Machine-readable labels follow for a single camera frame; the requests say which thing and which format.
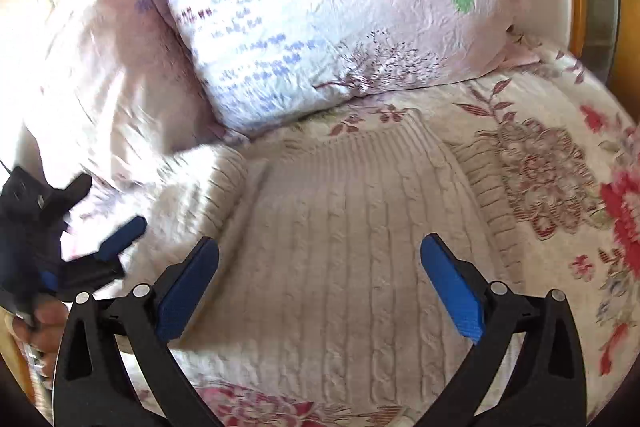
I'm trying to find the person's left hand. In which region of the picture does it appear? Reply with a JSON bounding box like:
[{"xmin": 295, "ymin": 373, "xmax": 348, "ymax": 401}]
[{"xmin": 11, "ymin": 296, "xmax": 68, "ymax": 384}]

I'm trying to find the wooden headboard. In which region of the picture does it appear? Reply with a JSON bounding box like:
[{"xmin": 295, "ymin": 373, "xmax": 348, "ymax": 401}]
[{"xmin": 570, "ymin": 0, "xmax": 639, "ymax": 118}]

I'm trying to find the beige cable-knit sweater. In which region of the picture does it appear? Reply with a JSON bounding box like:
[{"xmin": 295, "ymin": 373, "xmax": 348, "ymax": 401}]
[{"xmin": 106, "ymin": 110, "xmax": 522, "ymax": 410}]

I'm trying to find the lower lavender print pillow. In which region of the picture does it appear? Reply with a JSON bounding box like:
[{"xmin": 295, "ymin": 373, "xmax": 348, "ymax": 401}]
[{"xmin": 1, "ymin": 0, "xmax": 246, "ymax": 207}]

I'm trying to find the floral bed quilt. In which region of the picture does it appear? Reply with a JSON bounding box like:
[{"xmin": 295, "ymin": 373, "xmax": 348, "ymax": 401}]
[{"xmin": 60, "ymin": 31, "xmax": 640, "ymax": 427}]

